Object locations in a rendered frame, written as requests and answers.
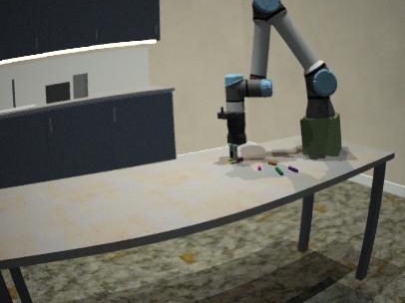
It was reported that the green rod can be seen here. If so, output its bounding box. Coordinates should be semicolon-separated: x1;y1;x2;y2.
275;167;283;175

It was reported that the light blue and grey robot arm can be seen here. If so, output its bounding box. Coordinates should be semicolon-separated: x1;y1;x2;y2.
225;0;337;119

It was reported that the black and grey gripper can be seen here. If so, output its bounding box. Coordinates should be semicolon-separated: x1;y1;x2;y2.
217;102;246;160

